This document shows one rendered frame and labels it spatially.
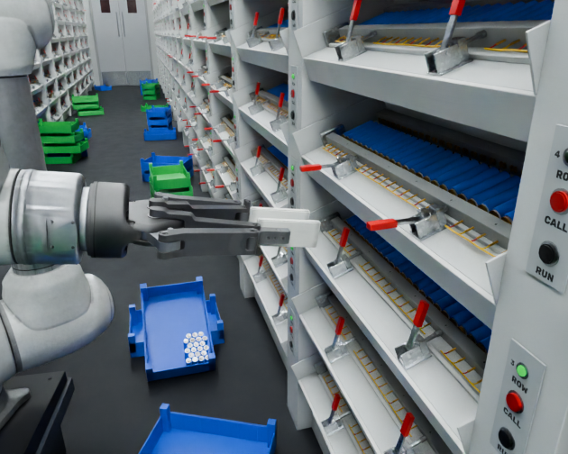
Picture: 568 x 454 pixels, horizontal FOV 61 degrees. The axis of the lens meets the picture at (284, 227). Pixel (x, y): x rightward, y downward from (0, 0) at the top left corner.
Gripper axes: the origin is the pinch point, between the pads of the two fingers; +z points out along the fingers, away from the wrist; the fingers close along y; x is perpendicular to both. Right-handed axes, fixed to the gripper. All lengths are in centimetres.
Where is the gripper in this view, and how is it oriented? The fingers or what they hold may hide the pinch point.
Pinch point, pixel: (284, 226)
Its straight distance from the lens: 53.7
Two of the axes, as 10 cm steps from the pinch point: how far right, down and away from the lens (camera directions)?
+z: 9.5, 0.4, 3.0
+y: 2.7, 3.7, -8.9
